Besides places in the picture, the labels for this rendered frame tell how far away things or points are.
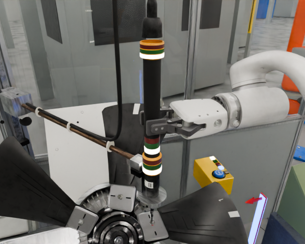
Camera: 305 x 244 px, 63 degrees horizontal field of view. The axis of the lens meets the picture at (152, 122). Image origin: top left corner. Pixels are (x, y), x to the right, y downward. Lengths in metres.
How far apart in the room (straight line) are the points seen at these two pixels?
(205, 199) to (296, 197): 0.41
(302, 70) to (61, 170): 0.74
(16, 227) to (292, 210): 0.94
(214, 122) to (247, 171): 1.41
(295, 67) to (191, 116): 0.21
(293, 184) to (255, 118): 0.53
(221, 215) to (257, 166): 1.20
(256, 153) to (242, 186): 0.28
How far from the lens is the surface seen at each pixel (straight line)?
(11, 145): 0.65
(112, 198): 0.71
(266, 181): 2.11
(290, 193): 1.10
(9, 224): 0.85
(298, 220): 1.13
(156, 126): 0.48
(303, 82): 0.53
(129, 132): 0.69
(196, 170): 1.13
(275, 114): 0.62
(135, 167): 0.59
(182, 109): 0.52
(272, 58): 0.56
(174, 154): 1.51
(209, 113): 0.51
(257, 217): 0.89
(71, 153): 0.91
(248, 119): 0.57
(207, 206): 0.77
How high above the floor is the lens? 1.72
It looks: 27 degrees down
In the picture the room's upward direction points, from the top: straight up
